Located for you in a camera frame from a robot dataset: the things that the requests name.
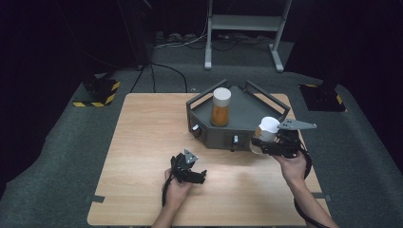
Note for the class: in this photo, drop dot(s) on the dark grey corner shelf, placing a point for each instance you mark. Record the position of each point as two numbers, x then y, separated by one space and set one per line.
244 110

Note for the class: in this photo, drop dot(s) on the person's right hand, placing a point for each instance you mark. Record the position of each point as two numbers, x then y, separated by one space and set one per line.
293 169

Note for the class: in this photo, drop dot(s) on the grey metal stand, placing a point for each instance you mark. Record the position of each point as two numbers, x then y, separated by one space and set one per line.
245 22

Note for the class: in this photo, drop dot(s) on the amber bottle with white cap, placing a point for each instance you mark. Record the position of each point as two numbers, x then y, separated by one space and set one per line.
220 109

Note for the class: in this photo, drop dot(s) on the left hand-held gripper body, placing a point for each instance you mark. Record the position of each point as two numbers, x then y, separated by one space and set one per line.
182 166

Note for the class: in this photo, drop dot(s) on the person's left hand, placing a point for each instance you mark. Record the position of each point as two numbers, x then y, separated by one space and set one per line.
177 191

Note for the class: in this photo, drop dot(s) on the black yellow striped stand base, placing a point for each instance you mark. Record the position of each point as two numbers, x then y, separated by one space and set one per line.
323 98
99 91

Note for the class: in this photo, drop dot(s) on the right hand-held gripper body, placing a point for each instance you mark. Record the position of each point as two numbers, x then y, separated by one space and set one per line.
288 142

